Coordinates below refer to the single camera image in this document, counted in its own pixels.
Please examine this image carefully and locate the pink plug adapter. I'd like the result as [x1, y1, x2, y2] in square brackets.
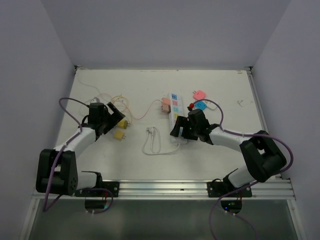
[192, 90, 206, 101]

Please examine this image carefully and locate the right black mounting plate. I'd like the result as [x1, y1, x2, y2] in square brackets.
[206, 178, 253, 198]

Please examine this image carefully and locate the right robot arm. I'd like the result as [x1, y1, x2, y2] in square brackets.
[170, 109, 287, 197]

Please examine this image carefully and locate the salmon pink USB charger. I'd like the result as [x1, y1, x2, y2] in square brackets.
[161, 97, 171, 106]

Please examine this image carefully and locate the white USB cable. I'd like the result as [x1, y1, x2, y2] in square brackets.
[76, 74, 101, 117]

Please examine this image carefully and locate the blue plug adapter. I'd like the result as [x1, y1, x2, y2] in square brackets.
[194, 101, 207, 111]

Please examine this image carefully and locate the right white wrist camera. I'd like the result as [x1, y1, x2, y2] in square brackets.
[187, 103, 196, 111]

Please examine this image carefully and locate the black mounting plate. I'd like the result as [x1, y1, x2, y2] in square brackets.
[206, 178, 253, 198]
[74, 181, 120, 198]

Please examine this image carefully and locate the yellow charging cable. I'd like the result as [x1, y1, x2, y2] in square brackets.
[109, 94, 135, 125]

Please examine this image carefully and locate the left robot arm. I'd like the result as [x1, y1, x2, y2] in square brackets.
[35, 102, 125, 197]

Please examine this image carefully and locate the white plug adapter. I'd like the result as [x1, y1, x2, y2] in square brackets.
[206, 102, 217, 111]

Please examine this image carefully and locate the pink charging cable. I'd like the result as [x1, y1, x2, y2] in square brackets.
[96, 92, 163, 121]

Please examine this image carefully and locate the yellow olive USB charger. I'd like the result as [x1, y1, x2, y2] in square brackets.
[113, 130, 126, 141]

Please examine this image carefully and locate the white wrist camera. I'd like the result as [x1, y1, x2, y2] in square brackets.
[90, 96, 102, 103]
[187, 103, 196, 111]

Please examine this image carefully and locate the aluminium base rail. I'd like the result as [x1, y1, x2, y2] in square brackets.
[32, 178, 296, 201]

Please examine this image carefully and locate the right side aluminium rail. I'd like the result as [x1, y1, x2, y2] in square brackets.
[244, 65, 283, 180]

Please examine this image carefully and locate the beige brown USB charger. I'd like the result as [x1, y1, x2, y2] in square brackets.
[161, 104, 171, 114]

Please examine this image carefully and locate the power strip white cord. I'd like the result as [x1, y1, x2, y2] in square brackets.
[141, 126, 182, 156]

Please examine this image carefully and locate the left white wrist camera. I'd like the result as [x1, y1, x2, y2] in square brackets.
[90, 96, 102, 103]

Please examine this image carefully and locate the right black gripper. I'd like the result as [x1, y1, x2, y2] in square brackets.
[171, 116, 200, 141]

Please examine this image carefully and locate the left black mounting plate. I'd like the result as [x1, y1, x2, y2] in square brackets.
[74, 181, 120, 198]

